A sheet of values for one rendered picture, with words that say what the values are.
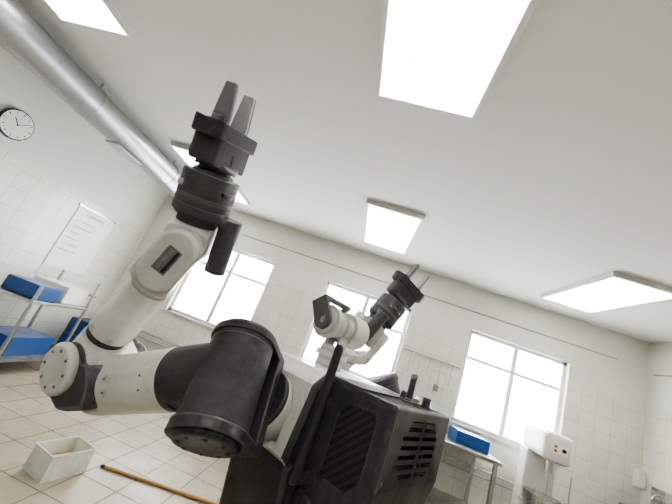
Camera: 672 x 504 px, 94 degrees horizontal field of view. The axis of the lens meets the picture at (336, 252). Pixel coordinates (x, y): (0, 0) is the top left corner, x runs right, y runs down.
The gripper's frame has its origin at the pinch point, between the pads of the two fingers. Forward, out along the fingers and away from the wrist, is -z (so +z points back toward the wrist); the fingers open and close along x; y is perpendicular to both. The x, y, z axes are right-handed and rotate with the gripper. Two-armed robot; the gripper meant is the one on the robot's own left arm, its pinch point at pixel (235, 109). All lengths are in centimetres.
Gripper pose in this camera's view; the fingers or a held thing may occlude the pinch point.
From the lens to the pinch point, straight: 56.1
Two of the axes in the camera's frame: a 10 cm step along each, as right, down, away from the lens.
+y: 8.8, 4.0, -2.4
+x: 2.8, -0.2, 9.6
